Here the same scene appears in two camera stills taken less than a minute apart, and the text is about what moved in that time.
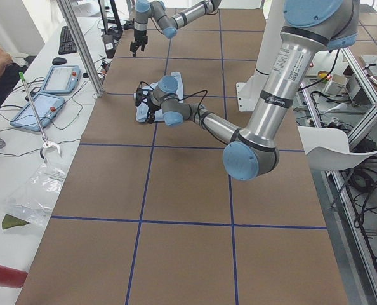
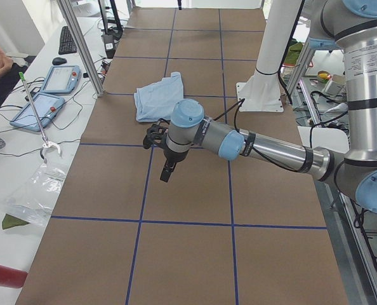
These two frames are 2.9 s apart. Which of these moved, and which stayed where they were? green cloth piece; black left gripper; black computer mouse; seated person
Moved: black left gripper
Stayed: seated person; green cloth piece; black computer mouse
